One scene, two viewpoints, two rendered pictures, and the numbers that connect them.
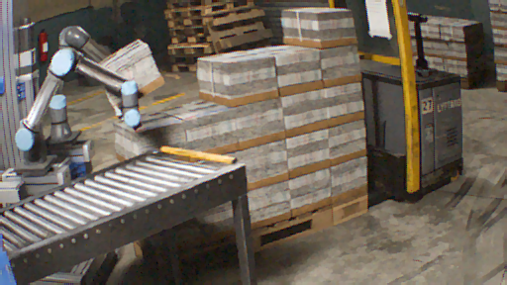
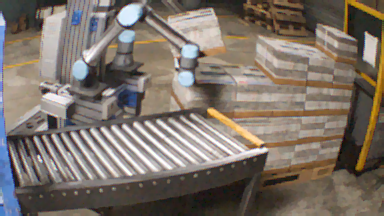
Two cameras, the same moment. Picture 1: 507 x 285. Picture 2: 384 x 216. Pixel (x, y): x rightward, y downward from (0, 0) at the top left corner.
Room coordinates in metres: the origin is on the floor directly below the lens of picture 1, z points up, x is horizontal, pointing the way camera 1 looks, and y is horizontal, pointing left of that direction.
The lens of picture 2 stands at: (0.82, 0.03, 1.75)
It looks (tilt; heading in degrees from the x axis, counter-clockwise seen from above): 22 degrees down; 11
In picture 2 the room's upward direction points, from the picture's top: 7 degrees clockwise
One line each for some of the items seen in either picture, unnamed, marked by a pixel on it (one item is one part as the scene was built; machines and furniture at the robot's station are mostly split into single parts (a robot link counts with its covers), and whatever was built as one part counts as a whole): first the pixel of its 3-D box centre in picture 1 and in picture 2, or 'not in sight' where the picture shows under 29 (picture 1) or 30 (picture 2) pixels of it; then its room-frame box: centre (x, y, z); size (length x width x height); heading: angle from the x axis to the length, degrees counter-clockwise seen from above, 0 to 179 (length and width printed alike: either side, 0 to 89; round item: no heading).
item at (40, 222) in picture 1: (40, 223); (66, 159); (2.29, 0.87, 0.77); 0.47 x 0.05 x 0.05; 48
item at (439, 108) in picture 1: (415, 125); (371, 124); (4.65, -1.15, 0.40); 0.69 x 0.55 x 0.80; 30
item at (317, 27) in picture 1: (328, 111); (330, 101); (4.24, -0.46, 0.65); 0.39 x 0.30 x 1.29; 30
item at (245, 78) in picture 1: (236, 77); (282, 61); (3.94, 0.06, 0.95); 0.38 x 0.29 x 0.23; 29
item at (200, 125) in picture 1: (225, 177); (257, 131); (3.87, 0.17, 0.42); 1.17 x 0.39 x 0.83; 120
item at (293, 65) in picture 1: (281, 69); (311, 65); (4.09, -0.20, 0.95); 0.38 x 0.29 x 0.23; 29
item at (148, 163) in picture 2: (105, 197); (135, 150); (2.58, 0.61, 0.77); 0.47 x 0.05 x 0.05; 48
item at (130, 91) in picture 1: (130, 93); (189, 56); (3.03, 0.52, 1.10); 0.11 x 0.08 x 0.11; 7
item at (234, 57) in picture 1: (234, 56); (283, 45); (3.94, 0.06, 1.06); 0.37 x 0.29 x 0.01; 29
